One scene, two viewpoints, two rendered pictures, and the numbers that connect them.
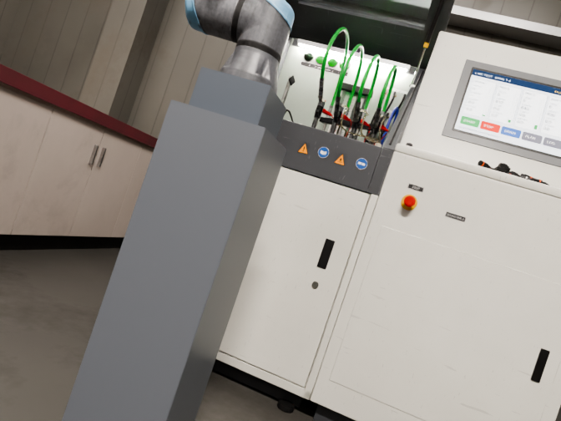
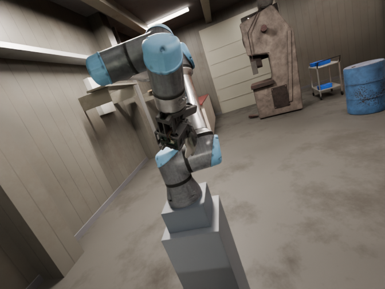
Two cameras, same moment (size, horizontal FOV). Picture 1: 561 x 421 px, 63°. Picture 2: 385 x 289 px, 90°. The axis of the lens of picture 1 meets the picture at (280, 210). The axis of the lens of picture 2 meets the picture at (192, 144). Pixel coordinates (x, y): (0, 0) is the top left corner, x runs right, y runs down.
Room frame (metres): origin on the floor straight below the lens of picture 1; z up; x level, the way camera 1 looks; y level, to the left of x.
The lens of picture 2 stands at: (1.88, 0.29, 1.32)
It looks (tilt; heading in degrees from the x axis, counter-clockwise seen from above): 16 degrees down; 181
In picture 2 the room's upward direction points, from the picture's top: 19 degrees counter-clockwise
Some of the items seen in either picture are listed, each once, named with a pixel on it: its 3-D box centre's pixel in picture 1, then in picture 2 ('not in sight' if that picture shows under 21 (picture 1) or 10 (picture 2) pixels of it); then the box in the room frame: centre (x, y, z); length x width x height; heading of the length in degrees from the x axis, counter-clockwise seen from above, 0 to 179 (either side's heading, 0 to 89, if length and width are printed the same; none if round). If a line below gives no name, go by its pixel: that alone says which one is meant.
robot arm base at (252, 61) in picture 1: (252, 69); (181, 187); (1.14, 0.18, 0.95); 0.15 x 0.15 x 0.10
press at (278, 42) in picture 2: not in sight; (264, 59); (-3.03, 2.58, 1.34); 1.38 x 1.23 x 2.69; 78
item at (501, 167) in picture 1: (511, 173); not in sight; (1.53, -0.70, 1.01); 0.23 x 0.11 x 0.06; 76
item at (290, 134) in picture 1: (290, 145); not in sight; (1.62, 0.04, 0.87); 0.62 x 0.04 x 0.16; 76
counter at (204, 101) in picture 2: not in sight; (197, 116); (-4.06, 0.65, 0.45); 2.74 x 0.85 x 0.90; 167
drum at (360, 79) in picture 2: not in sight; (364, 87); (-1.23, 3.29, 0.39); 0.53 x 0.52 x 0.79; 168
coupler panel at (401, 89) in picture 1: (386, 114); not in sight; (2.05, -0.32, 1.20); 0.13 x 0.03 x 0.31; 76
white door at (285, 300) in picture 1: (250, 258); not in sight; (1.61, 0.05, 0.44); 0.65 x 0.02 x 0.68; 76
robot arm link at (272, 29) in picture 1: (265, 24); (173, 161); (1.14, 0.19, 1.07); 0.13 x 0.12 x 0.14; 85
